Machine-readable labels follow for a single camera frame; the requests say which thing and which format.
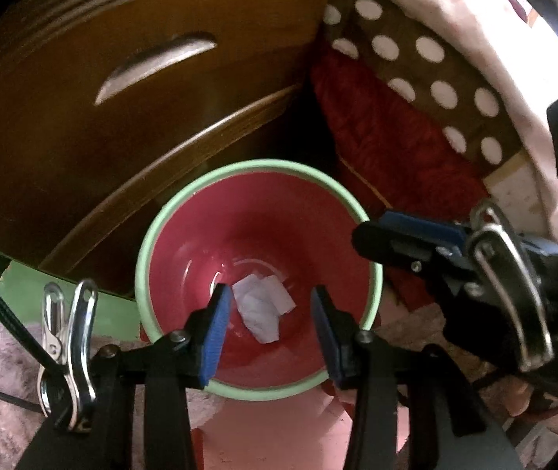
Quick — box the black braided cable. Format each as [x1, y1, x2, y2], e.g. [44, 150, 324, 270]
[0, 257, 62, 370]

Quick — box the red bin with green rim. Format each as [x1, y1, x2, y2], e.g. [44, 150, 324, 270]
[134, 158, 386, 401]

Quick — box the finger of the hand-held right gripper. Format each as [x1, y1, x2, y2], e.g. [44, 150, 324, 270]
[351, 210, 476, 285]

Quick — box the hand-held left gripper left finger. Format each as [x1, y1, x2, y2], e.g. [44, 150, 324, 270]
[14, 281, 234, 470]

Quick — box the silver metal clip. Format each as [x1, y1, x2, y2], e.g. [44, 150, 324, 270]
[37, 278, 100, 432]
[469, 200, 555, 374]

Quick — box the plain wooden drawer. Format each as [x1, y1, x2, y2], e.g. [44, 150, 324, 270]
[39, 87, 310, 299]

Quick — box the brown wooden nightstand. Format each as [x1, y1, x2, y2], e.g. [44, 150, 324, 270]
[0, 0, 344, 300]

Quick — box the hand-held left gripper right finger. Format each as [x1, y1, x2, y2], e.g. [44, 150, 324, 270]
[310, 284, 525, 470]

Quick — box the wooden drawer with recessed handle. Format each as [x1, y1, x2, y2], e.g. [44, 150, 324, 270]
[0, 7, 321, 216]

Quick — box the thin black cable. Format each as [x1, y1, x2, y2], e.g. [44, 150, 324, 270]
[0, 386, 41, 411]

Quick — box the brown polka dot blanket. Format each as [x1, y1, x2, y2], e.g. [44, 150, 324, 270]
[320, 0, 525, 173]

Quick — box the white paper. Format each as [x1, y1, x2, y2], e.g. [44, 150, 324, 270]
[232, 275, 296, 344]

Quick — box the green floor mat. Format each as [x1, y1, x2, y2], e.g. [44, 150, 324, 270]
[0, 258, 143, 340]

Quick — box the dark red blanket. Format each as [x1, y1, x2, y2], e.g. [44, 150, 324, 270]
[307, 49, 491, 305]

